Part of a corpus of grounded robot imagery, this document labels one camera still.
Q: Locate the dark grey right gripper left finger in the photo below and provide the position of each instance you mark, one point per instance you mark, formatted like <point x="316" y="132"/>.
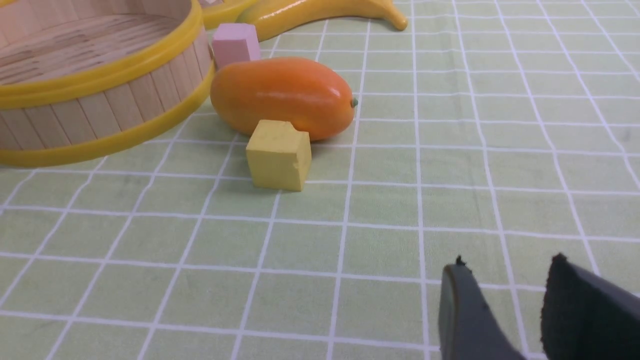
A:
<point x="467" y="327"/>

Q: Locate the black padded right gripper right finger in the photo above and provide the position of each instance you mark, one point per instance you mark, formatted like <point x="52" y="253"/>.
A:
<point x="585" y="317"/>

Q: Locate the bamboo steamer tray yellow rim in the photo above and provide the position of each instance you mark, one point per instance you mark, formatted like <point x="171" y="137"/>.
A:
<point x="83" y="79"/>

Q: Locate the green checkered tablecloth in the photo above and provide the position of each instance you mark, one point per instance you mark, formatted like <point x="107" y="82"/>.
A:
<point x="504" y="131"/>

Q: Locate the yellow wooden cube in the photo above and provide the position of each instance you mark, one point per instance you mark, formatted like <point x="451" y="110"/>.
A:
<point x="279" y="156"/>

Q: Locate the orange toy mango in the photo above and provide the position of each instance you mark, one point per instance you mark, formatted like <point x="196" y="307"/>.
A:
<point x="308" y="94"/>

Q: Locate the pink wooden block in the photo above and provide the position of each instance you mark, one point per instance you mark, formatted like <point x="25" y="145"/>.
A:
<point x="235" y="42"/>

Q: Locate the yellow toy banana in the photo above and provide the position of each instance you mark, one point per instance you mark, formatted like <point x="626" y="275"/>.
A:
<point x="275" y="17"/>

